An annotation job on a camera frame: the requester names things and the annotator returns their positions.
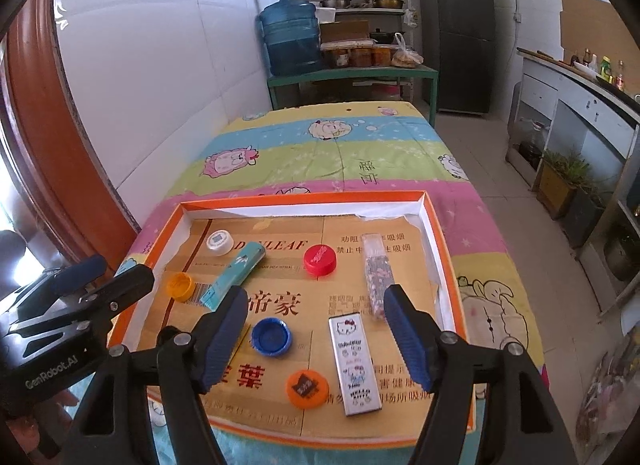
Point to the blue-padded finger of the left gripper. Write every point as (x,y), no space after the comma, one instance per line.
(99,305)
(36,299)

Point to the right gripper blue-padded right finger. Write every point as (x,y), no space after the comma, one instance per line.
(415,333)

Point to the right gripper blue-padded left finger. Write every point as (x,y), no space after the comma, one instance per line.
(215,336)

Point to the orange bottle cap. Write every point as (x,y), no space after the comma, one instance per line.
(180,287)

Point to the blue bottle cap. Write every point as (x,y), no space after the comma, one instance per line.
(271,337)

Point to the teal crane-print lighter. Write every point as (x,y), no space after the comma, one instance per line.
(233,275)

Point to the glitter clear lighter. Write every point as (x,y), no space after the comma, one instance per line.
(377,271)

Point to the white Hello Kitty lighter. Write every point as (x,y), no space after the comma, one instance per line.
(354,365)

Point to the white round cap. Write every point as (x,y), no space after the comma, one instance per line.
(219,243)

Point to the orange cap with black logo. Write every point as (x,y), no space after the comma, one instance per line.
(307,389)

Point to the red bottle cap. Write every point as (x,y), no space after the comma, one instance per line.
(320,260)

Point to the orange-rimmed cardboard tray box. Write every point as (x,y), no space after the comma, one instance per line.
(251,399)

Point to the potted green plant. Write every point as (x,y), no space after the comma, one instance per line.
(570,195)

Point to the white kitchen counter cabinet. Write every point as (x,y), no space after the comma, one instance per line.
(558,108)

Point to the white plastic bag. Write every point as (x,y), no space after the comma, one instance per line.
(405,57)

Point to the blue water jug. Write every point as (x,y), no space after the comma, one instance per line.
(291,34)

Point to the black refrigerator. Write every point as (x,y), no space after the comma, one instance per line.
(459,42)

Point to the red wooden door frame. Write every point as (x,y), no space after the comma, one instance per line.
(49,158)

